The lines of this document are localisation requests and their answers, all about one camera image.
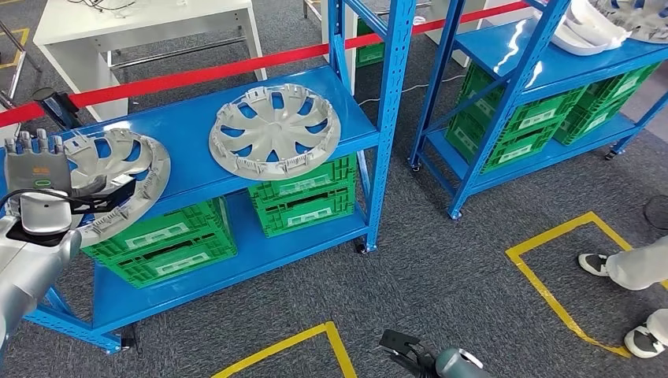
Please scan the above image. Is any black barrier post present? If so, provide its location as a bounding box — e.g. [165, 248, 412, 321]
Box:
[32, 87, 84, 132]

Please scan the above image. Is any white moulded plastic part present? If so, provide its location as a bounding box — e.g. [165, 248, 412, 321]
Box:
[532, 0, 633, 57]

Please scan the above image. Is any white floor cable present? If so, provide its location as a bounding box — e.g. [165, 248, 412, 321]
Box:
[357, 74, 467, 107]

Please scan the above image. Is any silver wheel cover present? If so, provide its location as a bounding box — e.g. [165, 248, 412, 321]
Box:
[589, 0, 668, 44]
[208, 83, 343, 182]
[62, 128, 173, 249]

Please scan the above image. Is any white table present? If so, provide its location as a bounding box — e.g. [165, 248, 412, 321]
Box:
[32, 0, 268, 124]

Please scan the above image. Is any person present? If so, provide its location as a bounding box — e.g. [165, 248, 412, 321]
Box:
[577, 235, 668, 360]

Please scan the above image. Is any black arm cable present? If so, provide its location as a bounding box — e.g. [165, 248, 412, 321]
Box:
[0, 188, 100, 215]

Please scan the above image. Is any blue metal shelf rack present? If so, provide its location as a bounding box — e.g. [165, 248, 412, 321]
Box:
[409, 0, 668, 221]
[0, 0, 418, 356]

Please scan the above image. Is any metal tube frame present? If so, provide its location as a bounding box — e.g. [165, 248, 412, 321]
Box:
[0, 20, 43, 110]

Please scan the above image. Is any red barrier belt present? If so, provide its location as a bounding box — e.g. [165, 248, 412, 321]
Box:
[0, 0, 531, 129]

